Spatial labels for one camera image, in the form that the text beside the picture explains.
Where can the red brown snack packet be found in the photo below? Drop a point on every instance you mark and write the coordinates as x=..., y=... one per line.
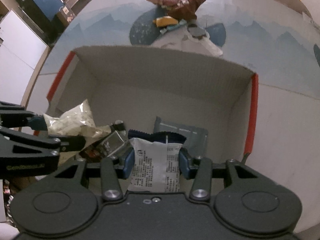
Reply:
x=185, y=8

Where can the mountain print table mat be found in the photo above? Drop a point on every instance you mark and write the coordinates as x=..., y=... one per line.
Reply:
x=105, y=30

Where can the white cabinet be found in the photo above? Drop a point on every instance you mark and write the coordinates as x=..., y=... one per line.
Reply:
x=17, y=42

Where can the white dark blue snack packet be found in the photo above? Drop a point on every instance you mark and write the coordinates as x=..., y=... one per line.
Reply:
x=152, y=165

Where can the teal snack packet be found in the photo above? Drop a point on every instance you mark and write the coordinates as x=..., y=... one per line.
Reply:
x=172, y=27

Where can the white cardboard box red edges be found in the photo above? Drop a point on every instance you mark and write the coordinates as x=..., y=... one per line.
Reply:
x=162, y=80

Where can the black cabinet with blue front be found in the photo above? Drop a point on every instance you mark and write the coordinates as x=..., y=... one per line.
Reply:
x=45, y=0

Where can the cream snack packet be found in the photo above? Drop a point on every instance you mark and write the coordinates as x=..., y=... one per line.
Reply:
x=72, y=121

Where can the silver snack packet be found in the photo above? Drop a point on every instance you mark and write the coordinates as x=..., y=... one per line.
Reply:
x=113, y=142

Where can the grey blue snack packet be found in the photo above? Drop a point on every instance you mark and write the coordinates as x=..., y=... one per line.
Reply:
x=192, y=136

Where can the dark brown snack packet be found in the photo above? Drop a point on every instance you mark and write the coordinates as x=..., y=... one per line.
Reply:
x=92, y=152

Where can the brown paper bag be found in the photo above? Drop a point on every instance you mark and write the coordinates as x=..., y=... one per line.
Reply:
x=65, y=15

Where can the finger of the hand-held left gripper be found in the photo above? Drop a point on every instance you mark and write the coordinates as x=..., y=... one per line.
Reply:
x=72, y=143
x=37, y=122

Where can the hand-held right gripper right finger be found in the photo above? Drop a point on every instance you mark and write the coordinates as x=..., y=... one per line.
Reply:
x=183, y=165

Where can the orange yellow snack packet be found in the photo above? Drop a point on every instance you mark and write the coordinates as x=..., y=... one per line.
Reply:
x=166, y=21

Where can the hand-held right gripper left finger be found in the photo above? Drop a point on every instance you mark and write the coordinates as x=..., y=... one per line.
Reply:
x=128, y=162

